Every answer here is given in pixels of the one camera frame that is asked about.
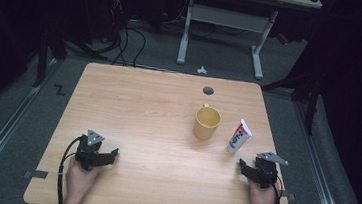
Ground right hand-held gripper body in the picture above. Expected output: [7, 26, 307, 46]
[250, 150, 290, 192]

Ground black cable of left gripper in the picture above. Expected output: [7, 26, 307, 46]
[55, 133, 85, 204]

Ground grey round cable grommet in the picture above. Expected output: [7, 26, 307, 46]
[202, 85, 216, 97]

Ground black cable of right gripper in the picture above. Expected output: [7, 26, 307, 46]
[271, 177, 286, 204]

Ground yellow cup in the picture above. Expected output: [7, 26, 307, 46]
[192, 102, 224, 143]

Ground black metal stand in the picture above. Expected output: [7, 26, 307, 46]
[257, 49, 326, 136]
[32, 27, 71, 91]

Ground white toothpaste tube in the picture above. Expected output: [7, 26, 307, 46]
[225, 117, 255, 157]

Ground black floor cables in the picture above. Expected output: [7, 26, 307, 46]
[100, 0, 152, 69]

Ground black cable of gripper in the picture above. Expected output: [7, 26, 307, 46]
[55, 133, 85, 204]
[271, 177, 286, 204]

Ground white desk frame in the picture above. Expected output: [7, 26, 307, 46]
[174, 0, 323, 86]

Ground grey tape strip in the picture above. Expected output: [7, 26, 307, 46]
[279, 191, 297, 203]
[22, 168, 50, 182]

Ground metal floor rail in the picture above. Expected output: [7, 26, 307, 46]
[284, 101, 358, 204]
[0, 53, 60, 203]

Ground small white plastic piece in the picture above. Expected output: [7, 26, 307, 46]
[196, 64, 209, 76]

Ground person's right hand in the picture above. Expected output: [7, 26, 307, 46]
[245, 178, 280, 204]

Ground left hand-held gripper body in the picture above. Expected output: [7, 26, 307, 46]
[73, 127, 106, 173]

